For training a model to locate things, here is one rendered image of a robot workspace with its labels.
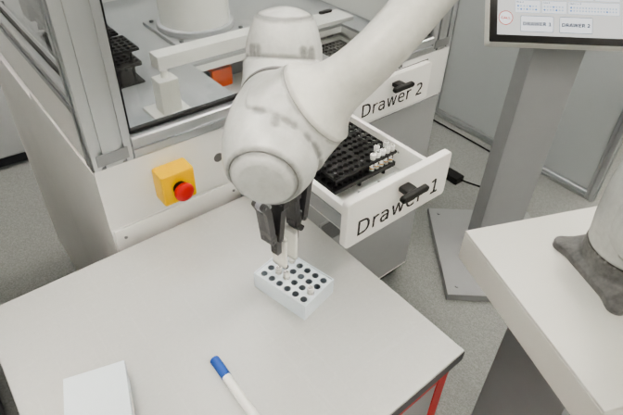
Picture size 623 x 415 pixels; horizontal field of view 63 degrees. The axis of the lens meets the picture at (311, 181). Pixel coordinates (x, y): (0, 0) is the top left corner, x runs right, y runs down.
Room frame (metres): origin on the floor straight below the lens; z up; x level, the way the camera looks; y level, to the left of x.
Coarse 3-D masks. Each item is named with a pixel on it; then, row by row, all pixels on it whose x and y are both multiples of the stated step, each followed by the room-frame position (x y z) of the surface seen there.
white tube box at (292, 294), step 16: (256, 272) 0.65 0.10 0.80; (272, 272) 0.65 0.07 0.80; (304, 272) 0.66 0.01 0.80; (320, 272) 0.66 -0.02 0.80; (272, 288) 0.62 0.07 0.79; (288, 288) 0.62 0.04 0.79; (304, 288) 0.62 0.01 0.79; (320, 288) 0.62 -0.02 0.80; (288, 304) 0.60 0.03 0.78; (304, 304) 0.58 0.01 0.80; (320, 304) 0.61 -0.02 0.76; (304, 320) 0.57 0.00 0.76
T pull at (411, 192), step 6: (402, 186) 0.78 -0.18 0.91; (408, 186) 0.78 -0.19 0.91; (414, 186) 0.78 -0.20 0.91; (420, 186) 0.78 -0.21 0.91; (426, 186) 0.78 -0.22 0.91; (402, 192) 0.77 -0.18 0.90; (408, 192) 0.76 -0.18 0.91; (414, 192) 0.76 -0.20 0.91; (420, 192) 0.77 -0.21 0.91; (402, 198) 0.74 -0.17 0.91; (408, 198) 0.74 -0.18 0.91
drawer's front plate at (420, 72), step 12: (396, 72) 1.25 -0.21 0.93; (408, 72) 1.27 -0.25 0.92; (420, 72) 1.30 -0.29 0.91; (384, 84) 1.21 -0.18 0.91; (420, 84) 1.31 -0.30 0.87; (372, 96) 1.18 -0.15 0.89; (384, 96) 1.21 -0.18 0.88; (408, 96) 1.28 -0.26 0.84; (420, 96) 1.31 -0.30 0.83; (360, 108) 1.16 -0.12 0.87; (372, 108) 1.19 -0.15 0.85; (384, 108) 1.22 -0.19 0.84; (396, 108) 1.25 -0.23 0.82
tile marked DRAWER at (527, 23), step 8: (520, 16) 1.45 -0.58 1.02; (528, 16) 1.45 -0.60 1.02; (536, 16) 1.45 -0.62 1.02; (544, 16) 1.45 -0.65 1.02; (520, 24) 1.44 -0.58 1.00; (528, 24) 1.44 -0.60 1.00; (536, 24) 1.44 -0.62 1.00; (544, 24) 1.44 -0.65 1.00; (552, 24) 1.44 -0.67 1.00; (552, 32) 1.42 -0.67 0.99
